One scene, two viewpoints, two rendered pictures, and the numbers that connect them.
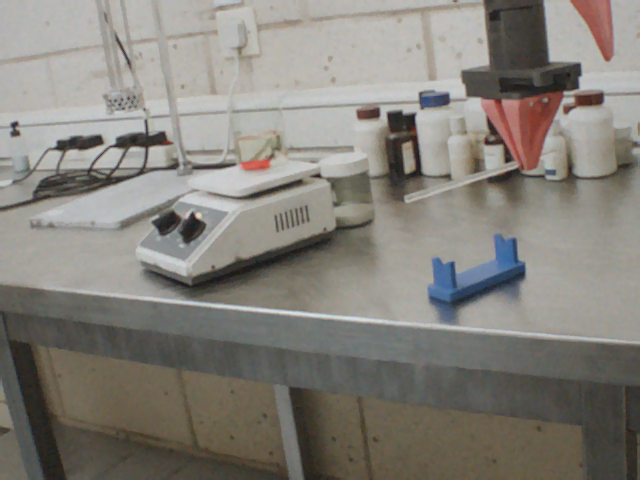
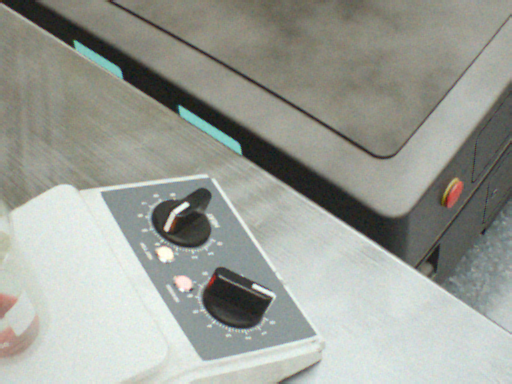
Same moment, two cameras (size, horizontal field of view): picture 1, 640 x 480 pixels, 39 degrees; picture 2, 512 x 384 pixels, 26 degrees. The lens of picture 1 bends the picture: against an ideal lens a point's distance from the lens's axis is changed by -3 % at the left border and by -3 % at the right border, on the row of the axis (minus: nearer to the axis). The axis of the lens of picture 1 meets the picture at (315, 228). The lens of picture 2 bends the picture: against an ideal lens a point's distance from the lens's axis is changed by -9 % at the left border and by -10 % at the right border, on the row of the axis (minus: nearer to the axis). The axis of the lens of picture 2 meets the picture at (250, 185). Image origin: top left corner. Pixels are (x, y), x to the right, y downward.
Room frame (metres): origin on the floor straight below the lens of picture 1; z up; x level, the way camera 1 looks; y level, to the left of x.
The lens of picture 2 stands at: (1.29, 0.24, 1.32)
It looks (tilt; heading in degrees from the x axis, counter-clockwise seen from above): 56 degrees down; 193
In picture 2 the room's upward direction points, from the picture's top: 9 degrees counter-clockwise
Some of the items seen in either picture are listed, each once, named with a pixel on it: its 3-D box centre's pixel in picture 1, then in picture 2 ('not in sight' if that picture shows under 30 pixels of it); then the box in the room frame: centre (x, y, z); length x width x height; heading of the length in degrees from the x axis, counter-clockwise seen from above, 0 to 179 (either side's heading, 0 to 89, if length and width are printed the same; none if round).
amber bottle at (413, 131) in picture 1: (413, 141); not in sight; (1.34, -0.16, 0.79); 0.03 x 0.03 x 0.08
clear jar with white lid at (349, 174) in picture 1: (347, 190); not in sight; (1.09, -0.05, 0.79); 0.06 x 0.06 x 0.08
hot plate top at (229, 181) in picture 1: (253, 176); (24, 315); (1.05, 0.06, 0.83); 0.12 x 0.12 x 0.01; 35
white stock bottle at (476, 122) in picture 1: (491, 123); not in sight; (1.27, -0.27, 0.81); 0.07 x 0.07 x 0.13
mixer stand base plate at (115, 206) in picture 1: (137, 195); not in sight; (1.42, 0.27, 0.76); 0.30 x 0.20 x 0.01; 145
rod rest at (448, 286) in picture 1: (476, 265); not in sight; (0.81, -0.14, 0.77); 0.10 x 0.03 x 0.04; 122
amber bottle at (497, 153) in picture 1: (497, 145); not in sight; (1.21, -0.26, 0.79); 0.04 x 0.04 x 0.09
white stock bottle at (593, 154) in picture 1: (591, 132); not in sight; (1.16, -0.38, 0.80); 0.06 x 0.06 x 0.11
